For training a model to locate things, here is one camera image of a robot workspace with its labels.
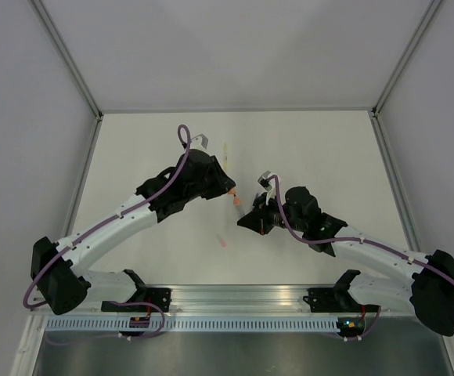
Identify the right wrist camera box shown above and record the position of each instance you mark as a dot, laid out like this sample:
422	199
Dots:
267	182

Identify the black mounting plate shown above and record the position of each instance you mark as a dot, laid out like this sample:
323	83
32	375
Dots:
322	300
160	297

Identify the white slotted cable duct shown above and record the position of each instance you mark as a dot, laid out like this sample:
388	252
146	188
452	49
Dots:
246	324

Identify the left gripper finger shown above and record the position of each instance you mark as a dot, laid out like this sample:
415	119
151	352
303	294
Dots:
219	188
220	174

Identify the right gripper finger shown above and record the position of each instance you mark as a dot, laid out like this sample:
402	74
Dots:
260	204
253	220

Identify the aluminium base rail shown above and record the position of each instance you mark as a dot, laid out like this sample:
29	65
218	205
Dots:
233	299

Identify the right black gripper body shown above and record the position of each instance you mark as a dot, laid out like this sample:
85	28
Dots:
272	216

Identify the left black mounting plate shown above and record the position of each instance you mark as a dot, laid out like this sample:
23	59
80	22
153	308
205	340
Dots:
160	297

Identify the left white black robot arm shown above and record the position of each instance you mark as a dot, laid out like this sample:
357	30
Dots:
61	270

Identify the right aluminium frame post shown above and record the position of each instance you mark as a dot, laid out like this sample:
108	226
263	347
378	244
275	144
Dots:
408	52

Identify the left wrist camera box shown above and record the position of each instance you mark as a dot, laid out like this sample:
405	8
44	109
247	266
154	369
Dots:
199	142

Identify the left aluminium frame post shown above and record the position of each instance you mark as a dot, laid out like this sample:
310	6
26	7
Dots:
58	43

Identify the yellow highlighter pen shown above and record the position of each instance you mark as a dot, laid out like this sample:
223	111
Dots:
225	159

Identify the aluminium frame post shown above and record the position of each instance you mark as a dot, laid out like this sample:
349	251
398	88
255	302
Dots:
408	52
58	43

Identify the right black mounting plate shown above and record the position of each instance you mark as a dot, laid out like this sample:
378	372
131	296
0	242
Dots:
322	300

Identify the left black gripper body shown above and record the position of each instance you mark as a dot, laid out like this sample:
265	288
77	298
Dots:
196	191

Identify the orange marker with clear cap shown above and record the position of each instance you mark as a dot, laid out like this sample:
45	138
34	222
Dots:
238	206

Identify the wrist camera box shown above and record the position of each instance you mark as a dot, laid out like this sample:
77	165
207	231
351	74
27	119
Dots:
267	182
199	142

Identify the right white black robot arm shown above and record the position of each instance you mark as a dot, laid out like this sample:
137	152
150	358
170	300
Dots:
410	282

